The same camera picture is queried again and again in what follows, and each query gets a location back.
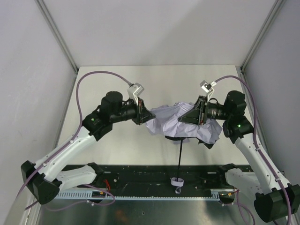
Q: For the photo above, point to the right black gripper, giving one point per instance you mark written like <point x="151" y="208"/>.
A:
<point x="202" y="112"/>

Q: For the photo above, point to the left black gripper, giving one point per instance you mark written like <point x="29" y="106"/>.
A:
<point x="139" y="111"/>

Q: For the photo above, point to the lavender folding umbrella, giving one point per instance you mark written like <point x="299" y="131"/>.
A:
<point x="167" y="122"/>

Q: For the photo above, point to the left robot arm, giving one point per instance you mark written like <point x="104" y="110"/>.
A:
<point x="45" y="178"/>

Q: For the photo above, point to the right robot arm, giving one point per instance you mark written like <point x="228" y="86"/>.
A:
<point x="273" y="195"/>

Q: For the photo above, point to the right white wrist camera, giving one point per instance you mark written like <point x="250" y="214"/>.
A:
<point x="208" y="87"/>

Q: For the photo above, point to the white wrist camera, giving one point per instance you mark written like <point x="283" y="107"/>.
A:
<point x="208" y="87"/>
<point x="134" y="92"/>

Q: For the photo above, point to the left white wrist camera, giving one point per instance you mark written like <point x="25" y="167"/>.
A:
<point x="134" y="92"/>

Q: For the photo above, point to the grey slotted cable duct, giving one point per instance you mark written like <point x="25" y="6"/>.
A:
<point x="91" y="194"/>

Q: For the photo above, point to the right aluminium frame post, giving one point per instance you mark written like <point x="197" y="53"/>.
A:
<point x="272" y="15"/>

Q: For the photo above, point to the aluminium frame post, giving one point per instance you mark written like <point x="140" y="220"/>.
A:
<point x="56" y="33"/>
<point x="272" y="15"/>

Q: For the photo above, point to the left aluminium frame post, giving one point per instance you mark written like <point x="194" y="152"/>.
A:
<point x="56" y="33"/>

